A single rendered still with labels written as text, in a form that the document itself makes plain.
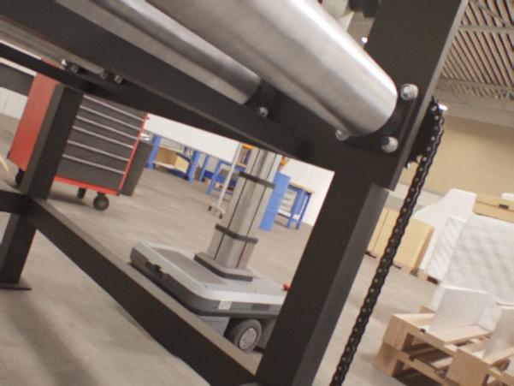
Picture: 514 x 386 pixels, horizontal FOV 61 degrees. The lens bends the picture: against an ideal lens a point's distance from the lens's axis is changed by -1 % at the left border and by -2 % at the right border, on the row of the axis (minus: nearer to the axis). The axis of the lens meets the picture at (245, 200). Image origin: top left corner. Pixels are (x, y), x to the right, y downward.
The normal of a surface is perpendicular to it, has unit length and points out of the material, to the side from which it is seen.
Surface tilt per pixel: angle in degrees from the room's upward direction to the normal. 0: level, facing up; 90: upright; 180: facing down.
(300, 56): 121
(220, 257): 90
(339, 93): 126
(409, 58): 90
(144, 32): 115
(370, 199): 90
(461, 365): 90
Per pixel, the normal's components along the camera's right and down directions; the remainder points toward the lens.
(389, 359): -0.62, -0.19
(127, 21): 0.47, 0.67
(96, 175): 0.69, 0.30
